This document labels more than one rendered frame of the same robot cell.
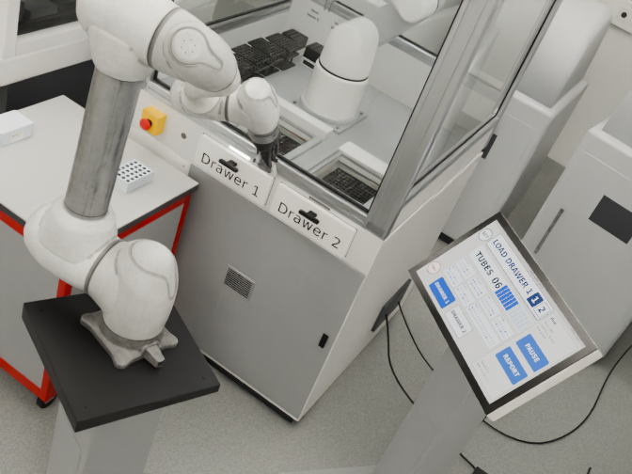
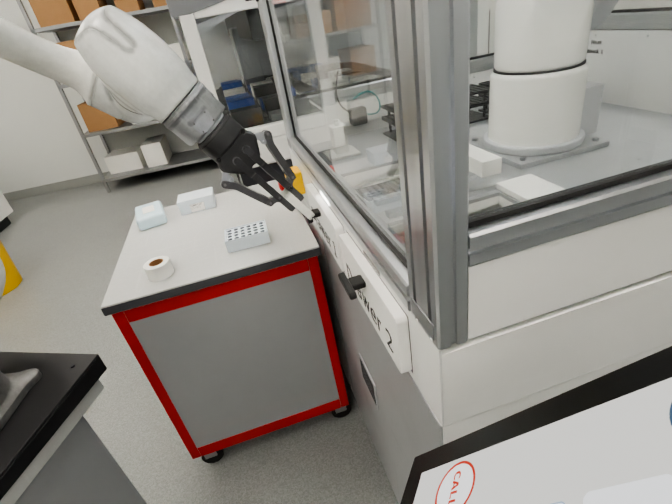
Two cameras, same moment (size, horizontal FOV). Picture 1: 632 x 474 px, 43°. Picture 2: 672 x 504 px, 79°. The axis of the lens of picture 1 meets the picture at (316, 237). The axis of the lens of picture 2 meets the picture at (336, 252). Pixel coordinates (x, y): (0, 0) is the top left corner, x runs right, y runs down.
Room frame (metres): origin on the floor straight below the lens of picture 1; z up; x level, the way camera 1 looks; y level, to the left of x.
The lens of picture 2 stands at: (1.75, -0.45, 1.31)
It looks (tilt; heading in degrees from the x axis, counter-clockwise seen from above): 30 degrees down; 61
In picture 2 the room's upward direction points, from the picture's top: 10 degrees counter-clockwise
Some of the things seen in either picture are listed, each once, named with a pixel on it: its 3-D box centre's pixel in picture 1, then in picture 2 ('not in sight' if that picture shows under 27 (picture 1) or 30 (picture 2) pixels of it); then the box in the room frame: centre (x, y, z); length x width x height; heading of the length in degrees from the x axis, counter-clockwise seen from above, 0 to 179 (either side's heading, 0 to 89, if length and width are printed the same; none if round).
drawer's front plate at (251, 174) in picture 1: (232, 169); (325, 222); (2.16, 0.33, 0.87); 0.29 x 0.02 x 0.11; 72
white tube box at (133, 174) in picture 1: (131, 175); (247, 235); (2.05, 0.62, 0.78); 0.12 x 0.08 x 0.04; 160
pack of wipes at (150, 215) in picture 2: not in sight; (150, 214); (1.87, 1.07, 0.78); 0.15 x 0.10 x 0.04; 82
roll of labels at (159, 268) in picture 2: not in sight; (158, 268); (1.80, 0.65, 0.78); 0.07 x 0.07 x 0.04
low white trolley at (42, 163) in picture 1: (53, 254); (243, 316); (2.01, 0.81, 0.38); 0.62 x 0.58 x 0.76; 72
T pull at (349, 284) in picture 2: (310, 215); (353, 283); (2.04, 0.04, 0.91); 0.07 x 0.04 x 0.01; 72
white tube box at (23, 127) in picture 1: (7, 128); (197, 200); (2.03, 1.03, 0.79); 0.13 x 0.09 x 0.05; 161
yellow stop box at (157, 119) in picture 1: (151, 120); (293, 181); (2.25, 0.65, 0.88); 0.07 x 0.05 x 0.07; 72
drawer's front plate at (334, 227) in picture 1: (311, 220); (370, 293); (2.07, 0.03, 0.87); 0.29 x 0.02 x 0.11; 72
